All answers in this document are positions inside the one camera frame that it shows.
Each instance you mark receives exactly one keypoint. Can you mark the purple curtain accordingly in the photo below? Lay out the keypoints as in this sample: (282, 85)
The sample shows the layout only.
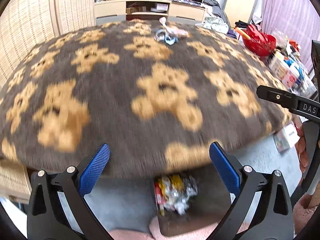
(297, 19)

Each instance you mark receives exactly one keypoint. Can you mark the woven bamboo folding screen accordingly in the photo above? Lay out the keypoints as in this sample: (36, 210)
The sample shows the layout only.
(32, 42)

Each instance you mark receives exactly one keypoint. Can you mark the black trash bin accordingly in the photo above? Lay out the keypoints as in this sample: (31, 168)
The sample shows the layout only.
(190, 200)

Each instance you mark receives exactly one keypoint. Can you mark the beige standing air conditioner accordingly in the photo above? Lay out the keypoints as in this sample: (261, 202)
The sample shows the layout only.
(239, 10)

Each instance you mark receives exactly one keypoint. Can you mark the person's right hand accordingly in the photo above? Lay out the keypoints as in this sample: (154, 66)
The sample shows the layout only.
(301, 150)

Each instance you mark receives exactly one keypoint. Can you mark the grey bear pattern blanket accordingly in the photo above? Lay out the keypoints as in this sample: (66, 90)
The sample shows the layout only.
(157, 106)

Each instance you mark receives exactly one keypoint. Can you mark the white bottle cream label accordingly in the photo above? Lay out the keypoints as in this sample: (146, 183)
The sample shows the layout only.
(278, 66)

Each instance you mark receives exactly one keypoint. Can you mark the beige tv cabinet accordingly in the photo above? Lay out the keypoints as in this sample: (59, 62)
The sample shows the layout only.
(126, 10)

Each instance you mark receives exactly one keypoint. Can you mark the pink white plastic wrapper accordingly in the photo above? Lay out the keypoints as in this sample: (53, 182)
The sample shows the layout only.
(173, 30)

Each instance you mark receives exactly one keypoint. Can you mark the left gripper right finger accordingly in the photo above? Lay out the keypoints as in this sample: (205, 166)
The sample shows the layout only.
(273, 218)

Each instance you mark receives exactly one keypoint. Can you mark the clear plastic storage box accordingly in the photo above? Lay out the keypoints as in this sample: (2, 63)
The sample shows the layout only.
(304, 86)

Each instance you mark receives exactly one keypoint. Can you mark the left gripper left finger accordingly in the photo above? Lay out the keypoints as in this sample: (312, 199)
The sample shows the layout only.
(46, 218)

